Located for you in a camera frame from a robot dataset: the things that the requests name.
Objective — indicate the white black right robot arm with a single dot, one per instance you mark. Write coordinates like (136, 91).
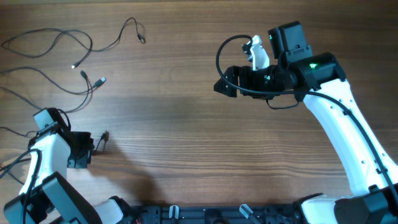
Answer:
(320, 83)

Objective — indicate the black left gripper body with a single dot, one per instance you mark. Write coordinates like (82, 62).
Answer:
(82, 150)

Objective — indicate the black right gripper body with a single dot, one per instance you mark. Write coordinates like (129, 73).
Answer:
(236, 80)

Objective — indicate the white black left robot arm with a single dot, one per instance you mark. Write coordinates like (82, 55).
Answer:
(53, 150)

